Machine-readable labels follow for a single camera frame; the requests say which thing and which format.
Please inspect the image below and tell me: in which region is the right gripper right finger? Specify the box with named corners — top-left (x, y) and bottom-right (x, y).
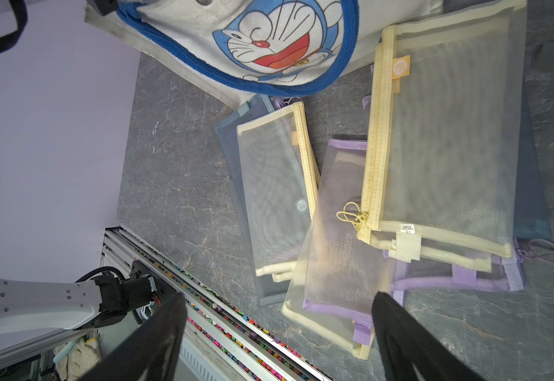
top-left (372, 292), bottom-right (482, 380)

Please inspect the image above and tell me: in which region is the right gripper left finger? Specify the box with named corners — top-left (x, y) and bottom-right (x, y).
top-left (80, 293), bottom-right (188, 380)

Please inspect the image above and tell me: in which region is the blue mesh pouch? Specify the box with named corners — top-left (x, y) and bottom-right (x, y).
top-left (215, 95), bottom-right (289, 306)

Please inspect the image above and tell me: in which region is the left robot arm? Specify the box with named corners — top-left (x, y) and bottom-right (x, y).
top-left (0, 276), bottom-right (157, 334)

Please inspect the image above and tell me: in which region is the purple mesh pouch under pile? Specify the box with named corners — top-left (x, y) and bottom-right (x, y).
top-left (301, 94), bottom-right (554, 346)

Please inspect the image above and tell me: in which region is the yellow mesh pouch bottom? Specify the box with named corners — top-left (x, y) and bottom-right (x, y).
top-left (282, 223), bottom-right (395, 360)

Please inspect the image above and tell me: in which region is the yellow mesh pouch centre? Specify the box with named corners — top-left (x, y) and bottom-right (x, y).
top-left (237, 102), bottom-right (321, 283)

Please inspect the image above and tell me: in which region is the white canvas Doraemon tote bag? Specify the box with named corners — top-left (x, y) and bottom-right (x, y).
top-left (84, 1), bottom-right (444, 108)

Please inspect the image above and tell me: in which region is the white slotted vent grille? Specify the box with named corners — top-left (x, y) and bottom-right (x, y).
top-left (174, 337), bottom-right (242, 381)

